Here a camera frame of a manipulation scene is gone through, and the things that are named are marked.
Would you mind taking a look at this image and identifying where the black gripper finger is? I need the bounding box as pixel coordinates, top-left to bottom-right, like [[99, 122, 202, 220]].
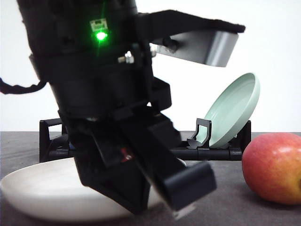
[[74, 151, 151, 215], [119, 123, 217, 211]]

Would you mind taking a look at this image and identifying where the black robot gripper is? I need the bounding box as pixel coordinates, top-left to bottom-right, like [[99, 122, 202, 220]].
[[29, 44, 181, 165]]

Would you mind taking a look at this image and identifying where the white plate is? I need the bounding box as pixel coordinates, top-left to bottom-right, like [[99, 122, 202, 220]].
[[1, 158, 166, 221]]

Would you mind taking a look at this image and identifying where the red yellow pomegranate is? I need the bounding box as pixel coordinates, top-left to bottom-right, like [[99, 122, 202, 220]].
[[242, 133, 301, 204]]

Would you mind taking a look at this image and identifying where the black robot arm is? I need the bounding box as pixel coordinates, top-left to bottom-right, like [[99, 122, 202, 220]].
[[17, 0, 217, 214]]

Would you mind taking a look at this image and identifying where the green plate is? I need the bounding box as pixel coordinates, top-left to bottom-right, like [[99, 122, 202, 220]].
[[198, 73, 261, 148]]

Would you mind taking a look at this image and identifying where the black plastic dish rack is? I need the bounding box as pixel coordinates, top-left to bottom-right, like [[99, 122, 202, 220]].
[[40, 118, 252, 163]]

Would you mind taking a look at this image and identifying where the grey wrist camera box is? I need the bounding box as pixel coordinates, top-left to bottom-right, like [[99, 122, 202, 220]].
[[135, 10, 246, 67]]

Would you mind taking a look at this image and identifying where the black braided cable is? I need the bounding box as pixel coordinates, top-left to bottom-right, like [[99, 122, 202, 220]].
[[0, 78, 47, 94]]

